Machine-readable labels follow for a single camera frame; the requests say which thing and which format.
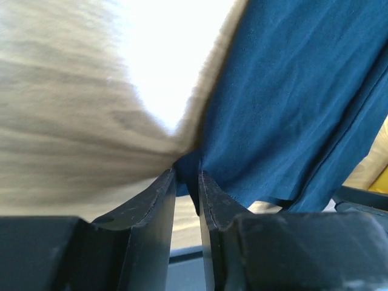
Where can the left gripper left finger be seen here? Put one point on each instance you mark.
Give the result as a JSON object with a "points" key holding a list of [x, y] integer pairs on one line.
{"points": [[127, 248]]}

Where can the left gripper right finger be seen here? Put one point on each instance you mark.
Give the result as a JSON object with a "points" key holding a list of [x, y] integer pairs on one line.
{"points": [[288, 251]]}

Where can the navy tank top maroon trim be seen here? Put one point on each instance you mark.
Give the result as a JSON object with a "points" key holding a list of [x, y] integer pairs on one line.
{"points": [[300, 99]]}

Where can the yellow plastic bin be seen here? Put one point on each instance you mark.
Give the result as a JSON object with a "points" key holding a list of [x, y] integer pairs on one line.
{"points": [[378, 156]]}

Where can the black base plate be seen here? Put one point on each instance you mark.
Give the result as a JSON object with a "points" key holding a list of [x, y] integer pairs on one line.
{"points": [[186, 265]]}

